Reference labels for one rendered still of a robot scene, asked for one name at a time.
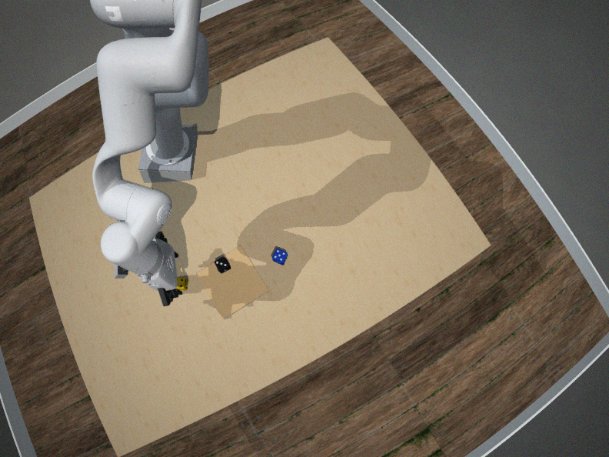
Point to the blue die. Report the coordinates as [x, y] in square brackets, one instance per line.
[280, 256]

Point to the black die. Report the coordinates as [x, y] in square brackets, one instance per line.
[222, 265]

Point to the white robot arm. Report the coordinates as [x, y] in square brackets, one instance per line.
[130, 72]

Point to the tan flat mat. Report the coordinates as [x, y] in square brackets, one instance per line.
[235, 288]

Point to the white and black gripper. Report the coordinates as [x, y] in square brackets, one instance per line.
[166, 276]

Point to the yellow die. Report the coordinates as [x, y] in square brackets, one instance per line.
[182, 283]

